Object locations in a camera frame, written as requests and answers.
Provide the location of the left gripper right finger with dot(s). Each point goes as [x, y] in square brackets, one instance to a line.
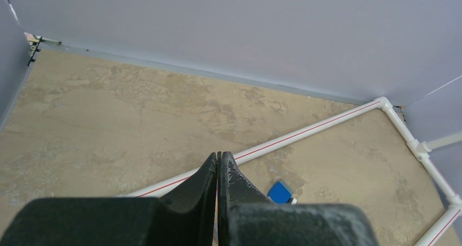
[248, 217]

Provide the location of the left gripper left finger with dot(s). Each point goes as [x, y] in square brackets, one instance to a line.
[183, 216]

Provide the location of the white faucet blue handle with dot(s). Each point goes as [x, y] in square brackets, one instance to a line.
[281, 193]

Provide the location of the white pipe frame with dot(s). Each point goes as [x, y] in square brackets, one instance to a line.
[419, 149]

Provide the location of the metal corner bracket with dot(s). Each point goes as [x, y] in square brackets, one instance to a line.
[34, 43]

